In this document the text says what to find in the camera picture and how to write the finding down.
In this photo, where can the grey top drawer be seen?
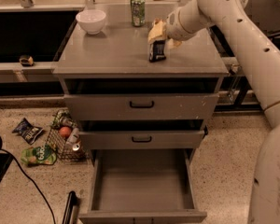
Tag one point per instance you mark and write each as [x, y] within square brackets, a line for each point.
[140, 107]

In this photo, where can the black object bottom edge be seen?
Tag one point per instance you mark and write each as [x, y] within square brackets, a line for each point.
[70, 214]

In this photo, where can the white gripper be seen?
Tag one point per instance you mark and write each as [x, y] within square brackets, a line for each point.
[176, 24]

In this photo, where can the green soda can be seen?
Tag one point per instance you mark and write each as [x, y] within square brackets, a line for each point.
[138, 12]

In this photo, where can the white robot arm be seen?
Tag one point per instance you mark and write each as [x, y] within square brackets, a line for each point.
[264, 205]

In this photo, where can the black tray stand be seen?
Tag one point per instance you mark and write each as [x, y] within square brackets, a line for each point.
[270, 22]

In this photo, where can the white bowl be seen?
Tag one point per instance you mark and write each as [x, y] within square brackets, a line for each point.
[91, 21]

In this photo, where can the green bag in basket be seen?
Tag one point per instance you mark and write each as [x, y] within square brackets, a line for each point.
[62, 118]

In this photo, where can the wire basket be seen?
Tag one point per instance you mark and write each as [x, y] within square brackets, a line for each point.
[63, 146]

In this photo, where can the grey open bottom drawer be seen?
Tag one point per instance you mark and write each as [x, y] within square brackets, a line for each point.
[150, 186]

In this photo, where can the dark blue rxbar wrapper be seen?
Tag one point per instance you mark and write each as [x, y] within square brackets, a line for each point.
[156, 51]

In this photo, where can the gold crinkled snack bag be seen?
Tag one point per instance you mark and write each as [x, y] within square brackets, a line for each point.
[155, 22]

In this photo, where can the grey middle drawer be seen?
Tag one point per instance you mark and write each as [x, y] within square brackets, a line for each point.
[141, 140]

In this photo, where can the orange fruit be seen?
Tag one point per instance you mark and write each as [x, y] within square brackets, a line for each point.
[65, 132]

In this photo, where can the blue chip bag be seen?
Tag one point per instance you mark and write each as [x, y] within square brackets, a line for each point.
[27, 131]

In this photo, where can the green snack bag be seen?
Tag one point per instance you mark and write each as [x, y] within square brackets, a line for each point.
[43, 155]

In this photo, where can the grey drawer cabinet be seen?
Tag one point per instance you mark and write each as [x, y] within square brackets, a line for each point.
[115, 62]

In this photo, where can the yellow black tape measure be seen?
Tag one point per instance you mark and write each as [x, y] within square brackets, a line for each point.
[26, 60]

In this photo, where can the silver can in basket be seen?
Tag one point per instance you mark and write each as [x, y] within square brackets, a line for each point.
[78, 149]

